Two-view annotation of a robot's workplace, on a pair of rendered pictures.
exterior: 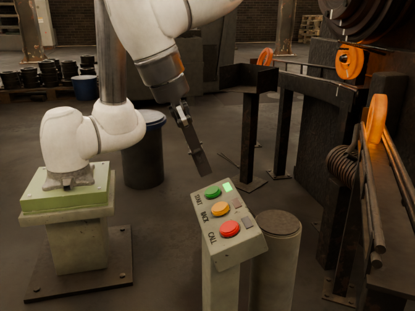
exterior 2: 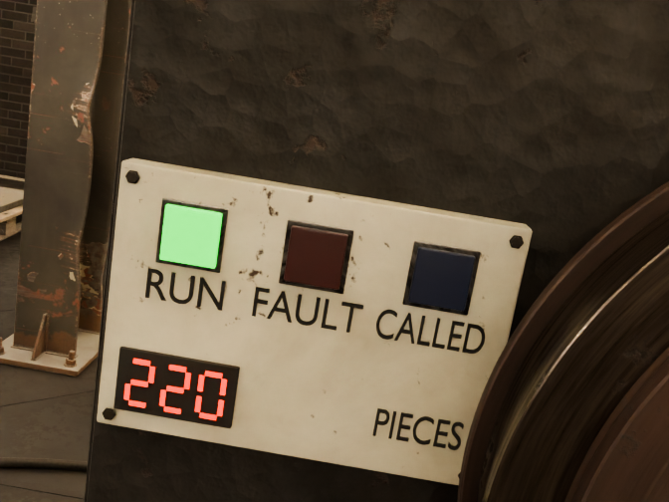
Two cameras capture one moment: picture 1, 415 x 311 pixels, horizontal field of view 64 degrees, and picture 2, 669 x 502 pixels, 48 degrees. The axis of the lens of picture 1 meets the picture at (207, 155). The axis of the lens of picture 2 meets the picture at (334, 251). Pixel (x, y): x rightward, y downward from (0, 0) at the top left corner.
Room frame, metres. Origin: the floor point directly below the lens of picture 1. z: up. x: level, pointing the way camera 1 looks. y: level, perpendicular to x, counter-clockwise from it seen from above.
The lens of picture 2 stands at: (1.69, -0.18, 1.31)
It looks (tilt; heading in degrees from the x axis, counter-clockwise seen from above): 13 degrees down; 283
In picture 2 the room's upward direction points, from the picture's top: 9 degrees clockwise
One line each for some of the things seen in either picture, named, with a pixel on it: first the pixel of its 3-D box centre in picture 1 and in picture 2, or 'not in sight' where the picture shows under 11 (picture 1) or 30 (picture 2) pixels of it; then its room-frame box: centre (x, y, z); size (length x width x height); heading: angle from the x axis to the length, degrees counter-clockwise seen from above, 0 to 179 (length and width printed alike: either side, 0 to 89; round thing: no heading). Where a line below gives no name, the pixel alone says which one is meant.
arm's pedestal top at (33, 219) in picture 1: (73, 194); not in sight; (1.16, 0.54, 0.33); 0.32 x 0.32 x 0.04; 13
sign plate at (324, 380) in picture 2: not in sight; (305, 327); (1.80, -0.64, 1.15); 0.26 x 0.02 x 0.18; 12
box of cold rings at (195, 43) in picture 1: (152, 67); not in sight; (3.99, 0.65, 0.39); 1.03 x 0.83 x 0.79; 106
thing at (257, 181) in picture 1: (246, 128); not in sight; (1.89, -0.23, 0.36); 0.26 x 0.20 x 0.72; 47
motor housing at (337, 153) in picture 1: (345, 216); not in sight; (1.10, -0.54, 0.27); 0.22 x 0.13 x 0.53; 12
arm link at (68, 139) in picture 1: (66, 137); not in sight; (1.17, 0.53, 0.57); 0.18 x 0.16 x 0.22; 127
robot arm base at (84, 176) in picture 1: (68, 173); not in sight; (1.14, 0.53, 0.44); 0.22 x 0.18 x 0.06; 17
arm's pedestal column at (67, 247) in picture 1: (80, 231); not in sight; (1.16, 0.54, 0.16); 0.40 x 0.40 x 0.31; 13
